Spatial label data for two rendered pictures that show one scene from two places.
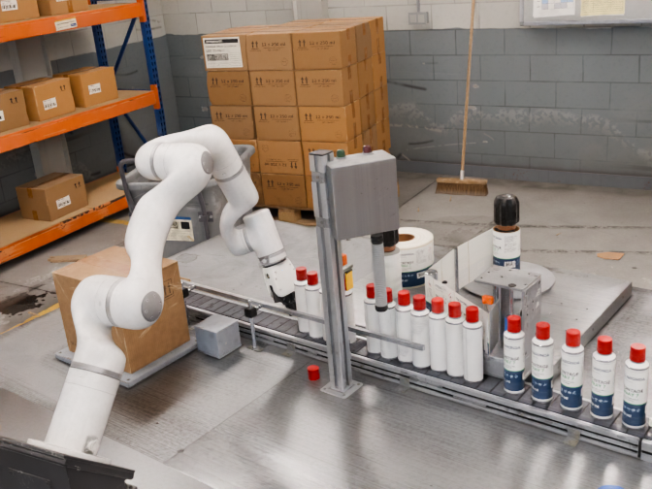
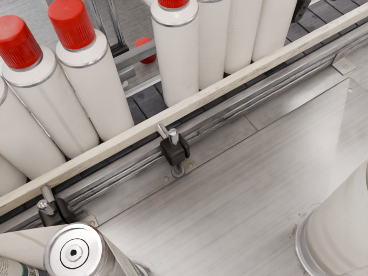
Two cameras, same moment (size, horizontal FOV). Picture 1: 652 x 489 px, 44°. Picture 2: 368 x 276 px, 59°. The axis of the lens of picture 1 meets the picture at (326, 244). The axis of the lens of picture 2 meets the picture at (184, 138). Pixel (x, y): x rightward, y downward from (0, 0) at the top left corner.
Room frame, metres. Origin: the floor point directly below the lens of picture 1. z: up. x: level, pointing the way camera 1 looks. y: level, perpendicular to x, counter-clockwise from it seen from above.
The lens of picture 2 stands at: (2.24, -0.31, 1.27)
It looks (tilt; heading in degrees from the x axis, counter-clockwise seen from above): 60 degrees down; 112
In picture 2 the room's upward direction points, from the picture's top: 5 degrees counter-clockwise
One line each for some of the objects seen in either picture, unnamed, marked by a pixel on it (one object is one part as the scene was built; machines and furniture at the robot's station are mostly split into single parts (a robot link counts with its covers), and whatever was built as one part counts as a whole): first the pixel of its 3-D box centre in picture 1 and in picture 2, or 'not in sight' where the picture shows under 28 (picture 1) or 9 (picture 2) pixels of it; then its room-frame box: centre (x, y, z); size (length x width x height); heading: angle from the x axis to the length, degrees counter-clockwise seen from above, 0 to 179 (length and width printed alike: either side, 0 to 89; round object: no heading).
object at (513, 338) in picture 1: (513, 354); not in sight; (1.79, -0.44, 0.98); 0.05 x 0.05 x 0.20
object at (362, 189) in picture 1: (359, 194); not in sight; (1.97, -0.10, 1.38); 0.17 x 0.10 x 0.19; 105
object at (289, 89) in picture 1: (302, 120); not in sight; (6.09, 0.09, 0.70); 1.20 x 0.82 x 1.39; 64
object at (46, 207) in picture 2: not in sight; (58, 207); (2.04, -0.24, 0.89); 0.06 x 0.03 x 0.12; 140
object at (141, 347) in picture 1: (122, 307); not in sight; (2.29, 0.64, 0.99); 0.30 x 0.24 x 0.27; 51
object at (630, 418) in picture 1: (635, 385); not in sight; (1.60, -0.67, 0.98); 0.05 x 0.05 x 0.20
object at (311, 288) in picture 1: (314, 304); (240, 9); (2.19, 0.05, 0.98); 0.05 x 0.05 x 0.20
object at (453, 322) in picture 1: (455, 339); not in sight; (1.90, -0.32, 0.98); 0.05 x 0.05 x 0.20
